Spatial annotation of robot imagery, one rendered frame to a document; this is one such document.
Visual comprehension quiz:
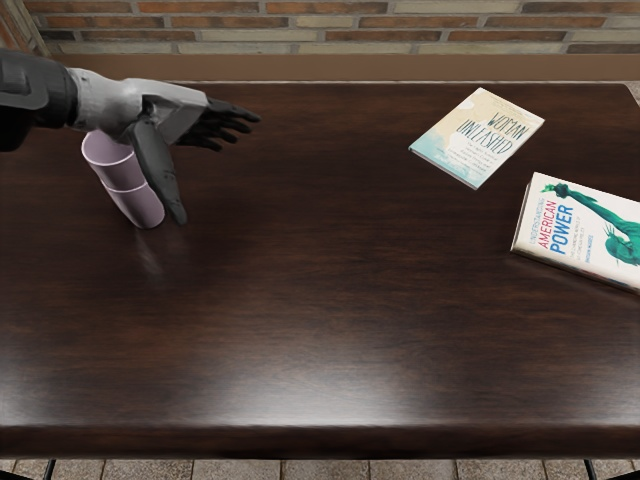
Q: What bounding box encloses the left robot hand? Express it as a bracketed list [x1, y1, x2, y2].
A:
[66, 67, 262, 226]

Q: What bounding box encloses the pale pink cup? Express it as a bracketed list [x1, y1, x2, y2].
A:
[107, 181, 167, 230]
[81, 131, 151, 193]

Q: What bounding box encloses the beige and blue book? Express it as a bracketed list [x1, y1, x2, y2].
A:
[408, 87, 546, 191]

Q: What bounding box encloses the white book with green statue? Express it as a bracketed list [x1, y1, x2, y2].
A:
[510, 171, 640, 294]

